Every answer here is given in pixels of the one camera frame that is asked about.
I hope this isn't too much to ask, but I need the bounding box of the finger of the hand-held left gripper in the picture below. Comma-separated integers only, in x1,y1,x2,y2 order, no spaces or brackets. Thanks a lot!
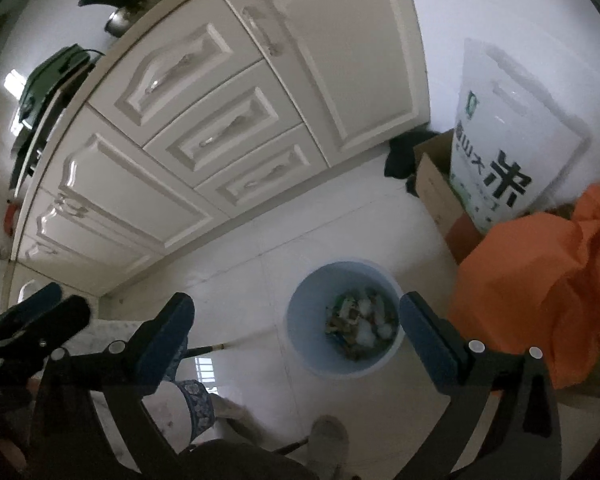
0,295,92,377
0,282,63,342

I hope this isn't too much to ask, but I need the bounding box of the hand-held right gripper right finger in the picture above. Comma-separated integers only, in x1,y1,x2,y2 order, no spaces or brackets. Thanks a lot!
399,291,563,480

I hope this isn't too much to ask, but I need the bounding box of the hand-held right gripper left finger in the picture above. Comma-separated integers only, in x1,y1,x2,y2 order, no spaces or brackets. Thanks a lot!
30,292,196,480

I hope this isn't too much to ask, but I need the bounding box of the light blue trash bin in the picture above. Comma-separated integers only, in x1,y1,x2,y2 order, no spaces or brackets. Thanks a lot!
285,260,406,378

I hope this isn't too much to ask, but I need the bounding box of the pile of discarded wrappers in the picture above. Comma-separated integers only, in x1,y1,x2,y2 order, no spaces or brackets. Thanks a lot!
325,287,400,361

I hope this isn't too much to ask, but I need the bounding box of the person's beige slipper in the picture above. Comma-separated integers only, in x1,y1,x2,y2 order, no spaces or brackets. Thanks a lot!
214,397,253,426

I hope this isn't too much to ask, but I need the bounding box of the orange fabric bag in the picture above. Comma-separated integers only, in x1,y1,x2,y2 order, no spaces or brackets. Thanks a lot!
447,183,600,391

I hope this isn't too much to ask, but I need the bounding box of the person's grey slipper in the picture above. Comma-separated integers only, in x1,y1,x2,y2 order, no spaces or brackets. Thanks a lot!
307,415,351,480

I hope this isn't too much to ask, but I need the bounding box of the black gas stove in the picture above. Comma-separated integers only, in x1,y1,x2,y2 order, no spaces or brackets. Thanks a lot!
10,110,56,196

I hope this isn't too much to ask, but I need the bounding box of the brown cardboard box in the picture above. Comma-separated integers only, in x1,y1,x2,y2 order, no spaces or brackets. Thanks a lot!
412,130,486,266

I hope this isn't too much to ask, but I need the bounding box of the cream kitchen base cabinet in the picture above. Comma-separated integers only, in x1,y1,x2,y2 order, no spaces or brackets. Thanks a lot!
10,0,431,296

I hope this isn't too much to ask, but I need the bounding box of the dark cloth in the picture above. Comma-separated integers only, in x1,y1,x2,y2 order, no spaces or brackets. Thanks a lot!
384,127,441,193

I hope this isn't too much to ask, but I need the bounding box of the green electric grill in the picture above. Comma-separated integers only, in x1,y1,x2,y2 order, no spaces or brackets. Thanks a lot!
19,45,103,128

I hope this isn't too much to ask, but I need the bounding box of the white rice bag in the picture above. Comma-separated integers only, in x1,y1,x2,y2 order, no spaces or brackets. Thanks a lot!
450,37,593,236

